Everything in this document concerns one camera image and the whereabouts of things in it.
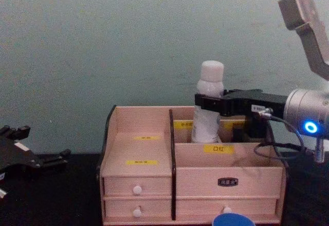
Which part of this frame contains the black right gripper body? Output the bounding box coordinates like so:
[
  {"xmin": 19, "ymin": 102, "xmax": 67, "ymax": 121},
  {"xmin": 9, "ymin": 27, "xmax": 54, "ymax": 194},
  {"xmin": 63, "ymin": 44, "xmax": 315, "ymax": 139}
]
[{"xmin": 246, "ymin": 91, "xmax": 288, "ymax": 121}]

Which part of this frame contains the wide wooden drawer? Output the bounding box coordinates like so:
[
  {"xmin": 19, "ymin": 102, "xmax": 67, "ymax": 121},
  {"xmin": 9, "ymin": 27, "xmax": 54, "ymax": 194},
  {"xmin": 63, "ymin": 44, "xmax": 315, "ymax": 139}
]
[{"xmin": 175, "ymin": 197, "xmax": 280, "ymax": 216}]

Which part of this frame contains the wooden desk organizer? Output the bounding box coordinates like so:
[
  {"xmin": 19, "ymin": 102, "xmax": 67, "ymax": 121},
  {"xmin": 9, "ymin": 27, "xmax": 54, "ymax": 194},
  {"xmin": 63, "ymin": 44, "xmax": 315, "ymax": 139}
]
[{"xmin": 96, "ymin": 104, "xmax": 287, "ymax": 226}]

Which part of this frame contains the blue round cap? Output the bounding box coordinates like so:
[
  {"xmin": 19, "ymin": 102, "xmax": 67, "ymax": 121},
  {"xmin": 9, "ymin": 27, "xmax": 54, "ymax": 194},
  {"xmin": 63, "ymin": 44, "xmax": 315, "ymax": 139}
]
[{"xmin": 211, "ymin": 212, "xmax": 255, "ymax": 226}]

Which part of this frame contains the small wooden drawer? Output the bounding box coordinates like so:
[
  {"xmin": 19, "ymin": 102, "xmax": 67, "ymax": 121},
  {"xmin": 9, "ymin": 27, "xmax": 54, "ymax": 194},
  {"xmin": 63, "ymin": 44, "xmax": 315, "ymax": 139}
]
[
  {"xmin": 103, "ymin": 197, "xmax": 173, "ymax": 218},
  {"xmin": 103, "ymin": 176, "xmax": 173, "ymax": 196}
]

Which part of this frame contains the thin dark gripper cable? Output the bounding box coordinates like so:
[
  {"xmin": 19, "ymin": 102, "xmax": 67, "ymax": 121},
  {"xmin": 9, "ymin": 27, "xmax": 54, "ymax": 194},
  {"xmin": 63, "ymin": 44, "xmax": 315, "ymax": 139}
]
[{"xmin": 253, "ymin": 107, "xmax": 317, "ymax": 179}]

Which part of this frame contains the black table cloth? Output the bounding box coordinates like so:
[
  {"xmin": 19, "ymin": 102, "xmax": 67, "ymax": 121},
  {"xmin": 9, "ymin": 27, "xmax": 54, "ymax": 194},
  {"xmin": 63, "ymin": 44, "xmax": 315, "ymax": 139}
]
[{"xmin": 0, "ymin": 152, "xmax": 329, "ymax": 226}]

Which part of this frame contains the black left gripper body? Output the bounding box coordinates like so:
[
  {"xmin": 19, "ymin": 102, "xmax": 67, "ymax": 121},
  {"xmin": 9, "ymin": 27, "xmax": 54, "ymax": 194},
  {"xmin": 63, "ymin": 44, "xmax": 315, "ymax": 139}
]
[{"xmin": 0, "ymin": 135, "xmax": 42, "ymax": 173}]

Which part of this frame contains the white plastic bottle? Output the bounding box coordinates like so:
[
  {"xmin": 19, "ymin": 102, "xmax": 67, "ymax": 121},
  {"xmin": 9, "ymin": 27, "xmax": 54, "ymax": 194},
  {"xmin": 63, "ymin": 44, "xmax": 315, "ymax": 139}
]
[{"xmin": 191, "ymin": 60, "xmax": 225, "ymax": 144}]

